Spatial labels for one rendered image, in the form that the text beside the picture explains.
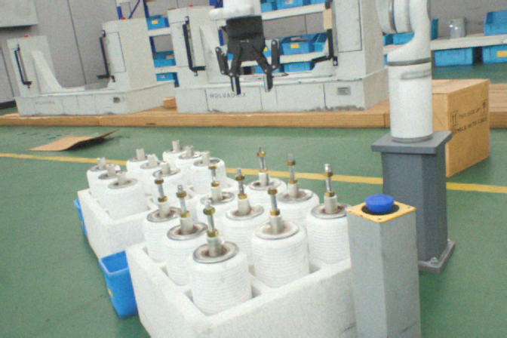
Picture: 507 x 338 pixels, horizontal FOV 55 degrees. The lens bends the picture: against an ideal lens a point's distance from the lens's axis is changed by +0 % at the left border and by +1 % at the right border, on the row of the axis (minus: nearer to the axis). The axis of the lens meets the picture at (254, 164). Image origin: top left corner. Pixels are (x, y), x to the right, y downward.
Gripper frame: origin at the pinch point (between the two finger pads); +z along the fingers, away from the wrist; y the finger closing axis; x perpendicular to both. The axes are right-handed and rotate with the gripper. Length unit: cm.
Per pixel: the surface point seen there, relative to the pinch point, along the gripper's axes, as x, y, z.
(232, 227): 21.1, -0.6, 23.0
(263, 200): 4.4, -1.0, 23.9
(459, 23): -446, -59, 7
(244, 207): 17.3, -2.0, 20.4
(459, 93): -86, -44, 19
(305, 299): 29.8, -15.7, 31.4
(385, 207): 31.3, -29.3, 14.8
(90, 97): -238, 234, 24
